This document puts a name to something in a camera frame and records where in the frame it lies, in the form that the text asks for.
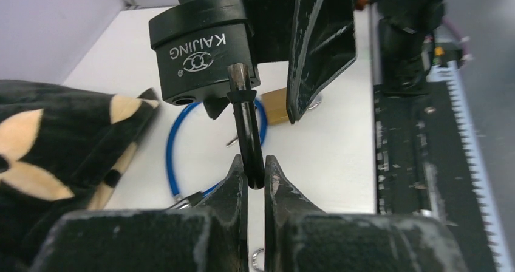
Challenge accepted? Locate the blue cable lock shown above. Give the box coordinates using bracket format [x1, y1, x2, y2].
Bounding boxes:
[165, 99, 268, 209]

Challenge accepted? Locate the large brass padlock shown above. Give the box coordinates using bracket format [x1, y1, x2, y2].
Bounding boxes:
[261, 88, 290, 126]

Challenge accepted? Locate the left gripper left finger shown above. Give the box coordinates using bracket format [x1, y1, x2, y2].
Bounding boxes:
[32, 155, 249, 271]

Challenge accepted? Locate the black floral pillow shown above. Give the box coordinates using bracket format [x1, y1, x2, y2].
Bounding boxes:
[1, 80, 160, 271]

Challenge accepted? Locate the black padlock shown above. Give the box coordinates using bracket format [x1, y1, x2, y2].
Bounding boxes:
[149, 0, 265, 189]

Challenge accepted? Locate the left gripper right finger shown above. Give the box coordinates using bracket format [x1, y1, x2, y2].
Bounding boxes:
[264, 155, 468, 271]

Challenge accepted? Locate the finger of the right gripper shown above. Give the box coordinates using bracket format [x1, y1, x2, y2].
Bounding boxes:
[286, 0, 356, 124]
[213, 0, 295, 119]

